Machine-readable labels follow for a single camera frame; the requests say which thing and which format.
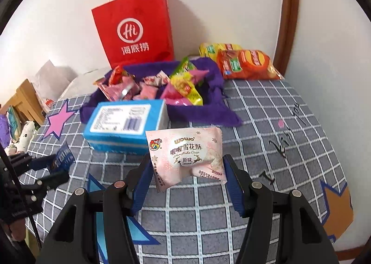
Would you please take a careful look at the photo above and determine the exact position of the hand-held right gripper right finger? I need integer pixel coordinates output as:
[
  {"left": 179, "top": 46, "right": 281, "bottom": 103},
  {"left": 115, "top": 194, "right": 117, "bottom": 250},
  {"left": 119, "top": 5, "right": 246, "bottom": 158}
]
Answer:
[{"left": 223, "top": 154, "right": 339, "bottom": 264}]

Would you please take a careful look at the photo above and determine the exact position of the orange chip bag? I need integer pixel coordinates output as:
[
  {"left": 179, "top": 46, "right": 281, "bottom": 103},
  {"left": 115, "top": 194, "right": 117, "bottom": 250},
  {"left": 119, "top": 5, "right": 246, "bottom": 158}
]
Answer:
[{"left": 216, "top": 49, "right": 282, "bottom": 81}]

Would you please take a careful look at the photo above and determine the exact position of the colourful iridescent pouch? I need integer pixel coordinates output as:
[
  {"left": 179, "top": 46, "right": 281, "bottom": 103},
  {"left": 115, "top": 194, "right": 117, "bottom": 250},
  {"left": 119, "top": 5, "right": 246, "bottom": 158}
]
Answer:
[{"left": 6, "top": 106, "right": 21, "bottom": 141}]

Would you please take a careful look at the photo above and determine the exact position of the red paper shopping bag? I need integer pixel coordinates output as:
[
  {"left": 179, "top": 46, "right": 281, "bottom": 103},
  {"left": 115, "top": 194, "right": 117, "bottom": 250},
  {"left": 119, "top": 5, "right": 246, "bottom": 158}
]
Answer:
[{"left": 91, "top": 0, "right": 175, "bottom": 70}]

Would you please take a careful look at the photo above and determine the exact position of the small blue snack packet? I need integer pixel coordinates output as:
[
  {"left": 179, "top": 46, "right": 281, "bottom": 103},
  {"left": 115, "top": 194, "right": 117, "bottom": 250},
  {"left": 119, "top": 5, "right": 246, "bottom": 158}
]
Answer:
[{"left": 49, "top": 142, "right": 76, "bottom": 173}]

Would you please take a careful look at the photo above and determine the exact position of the grey checked tablecloth with stars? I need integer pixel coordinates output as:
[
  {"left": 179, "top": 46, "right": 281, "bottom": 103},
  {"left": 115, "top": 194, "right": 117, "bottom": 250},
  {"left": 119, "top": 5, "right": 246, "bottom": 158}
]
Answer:
[{"left": 17, "top": 77, "right": 355, "bottom": 264}]

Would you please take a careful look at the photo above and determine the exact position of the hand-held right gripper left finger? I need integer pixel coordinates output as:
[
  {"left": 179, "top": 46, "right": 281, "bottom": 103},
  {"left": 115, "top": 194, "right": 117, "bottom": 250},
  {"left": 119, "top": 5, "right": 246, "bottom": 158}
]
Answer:
[{"left": 35, "top": 154, "right": 154, "bottom": 264}]

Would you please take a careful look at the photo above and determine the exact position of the green snack packet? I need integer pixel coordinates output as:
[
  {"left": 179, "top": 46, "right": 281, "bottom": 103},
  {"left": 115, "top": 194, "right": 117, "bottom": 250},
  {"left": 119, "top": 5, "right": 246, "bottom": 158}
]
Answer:
[{"left": 170, "top": 56, "right": 195, "bottom": 77}]

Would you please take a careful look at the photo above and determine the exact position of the small red snack packet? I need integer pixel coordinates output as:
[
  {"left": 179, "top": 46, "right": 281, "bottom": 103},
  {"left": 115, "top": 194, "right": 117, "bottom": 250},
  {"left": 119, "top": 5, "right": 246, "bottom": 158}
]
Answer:
[{"left": 110, "top": 66, "right": 134, "bottom": 84}]

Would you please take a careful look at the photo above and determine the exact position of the purple cloth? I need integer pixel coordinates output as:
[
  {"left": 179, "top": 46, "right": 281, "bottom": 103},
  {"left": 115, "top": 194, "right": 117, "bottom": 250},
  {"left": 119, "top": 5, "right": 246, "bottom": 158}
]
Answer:
[{"left": 0, "top": 115, "right": 7, "bottom": 151}]

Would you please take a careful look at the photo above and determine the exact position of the white paper shopping bag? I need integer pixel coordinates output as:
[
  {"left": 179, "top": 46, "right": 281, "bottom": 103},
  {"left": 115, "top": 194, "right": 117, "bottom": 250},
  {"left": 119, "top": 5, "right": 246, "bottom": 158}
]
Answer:
[{"left": 31, "top": 60, "right": 78, "bottom": 114}]

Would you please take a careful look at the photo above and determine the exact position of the yellow chip bag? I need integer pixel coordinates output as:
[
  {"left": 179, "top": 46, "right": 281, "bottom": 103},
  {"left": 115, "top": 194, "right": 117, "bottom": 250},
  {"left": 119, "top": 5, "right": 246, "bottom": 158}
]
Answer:
[{"left": 199, "top": 42, "right": 242, "bottom": 59}]

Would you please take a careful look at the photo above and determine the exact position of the brown wooden door frame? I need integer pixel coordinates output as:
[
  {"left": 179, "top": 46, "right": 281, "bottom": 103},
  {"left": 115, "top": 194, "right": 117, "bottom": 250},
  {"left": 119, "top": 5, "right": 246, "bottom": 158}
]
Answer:
[{"left": 272, "top": 0, "right": 300, "bottom": 79}]

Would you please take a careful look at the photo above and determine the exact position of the white floral plush toy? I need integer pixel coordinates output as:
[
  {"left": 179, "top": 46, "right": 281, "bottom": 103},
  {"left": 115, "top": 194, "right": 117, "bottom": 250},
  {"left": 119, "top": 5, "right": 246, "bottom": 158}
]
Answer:
[{"left": 12, "top": 121, "right": 38, "bottom": 154}]

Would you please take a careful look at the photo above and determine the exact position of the purple towel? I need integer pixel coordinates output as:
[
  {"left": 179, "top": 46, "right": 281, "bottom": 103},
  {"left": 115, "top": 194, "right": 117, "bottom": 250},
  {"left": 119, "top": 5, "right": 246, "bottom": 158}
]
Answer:
[{"left": 80, "top": 56, "right": 243, "bottom": 128}]

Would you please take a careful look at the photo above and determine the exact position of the cardboard box with fruit print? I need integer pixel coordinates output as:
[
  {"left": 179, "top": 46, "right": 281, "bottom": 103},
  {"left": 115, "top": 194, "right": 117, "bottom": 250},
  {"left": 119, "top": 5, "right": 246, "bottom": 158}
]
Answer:
[{"left": 58, "top": 67, "right": 113, "bottom": 102}]

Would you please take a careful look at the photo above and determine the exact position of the magenta pink snack packet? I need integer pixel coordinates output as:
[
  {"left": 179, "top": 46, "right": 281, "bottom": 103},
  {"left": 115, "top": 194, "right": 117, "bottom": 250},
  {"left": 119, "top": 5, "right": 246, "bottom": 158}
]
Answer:
[{"left": 161, "top": 90, "right": 189, "bottom": 106}]

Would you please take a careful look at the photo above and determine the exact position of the person's left hand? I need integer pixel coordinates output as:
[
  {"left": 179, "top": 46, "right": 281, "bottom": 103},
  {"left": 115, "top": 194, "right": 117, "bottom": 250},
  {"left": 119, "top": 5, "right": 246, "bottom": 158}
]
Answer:
[{"left": 6, "top": 219, "right": 28, "bottom": 240}]

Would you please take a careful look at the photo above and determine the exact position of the blue tissue box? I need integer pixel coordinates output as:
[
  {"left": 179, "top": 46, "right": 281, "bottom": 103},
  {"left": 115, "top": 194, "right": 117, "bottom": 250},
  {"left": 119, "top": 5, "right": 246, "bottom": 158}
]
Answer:
[{"left": 83, "top": 99, "right": 169, "bottom": 155}]

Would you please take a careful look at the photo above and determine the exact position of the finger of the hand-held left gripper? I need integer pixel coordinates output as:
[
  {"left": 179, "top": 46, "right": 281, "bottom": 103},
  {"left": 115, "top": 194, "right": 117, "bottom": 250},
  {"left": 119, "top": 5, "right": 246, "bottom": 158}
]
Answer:
[
  {"left": 27, "top": 154, "right": 58, "bottom": 170},
  {"left": 35, "top": 170, "right": 70, "bottom": 192}
]

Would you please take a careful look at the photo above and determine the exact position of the yellow pink snack packet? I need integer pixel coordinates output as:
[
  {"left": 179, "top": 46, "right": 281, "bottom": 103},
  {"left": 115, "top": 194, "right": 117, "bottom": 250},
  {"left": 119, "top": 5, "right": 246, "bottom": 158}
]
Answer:
[{"left": 170, "top": 76, "right": 204, "bottom": 106}]

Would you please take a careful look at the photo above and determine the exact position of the pale pink snack packet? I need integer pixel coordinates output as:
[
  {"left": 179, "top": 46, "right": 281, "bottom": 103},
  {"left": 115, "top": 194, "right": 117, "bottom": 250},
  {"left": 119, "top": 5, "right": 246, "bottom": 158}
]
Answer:
[
  {"left": 141, "top": 71, "right": 170, "bottom": 87},
  {"left": 145, "top": 126, "right": 228, "bottom": 194}
]

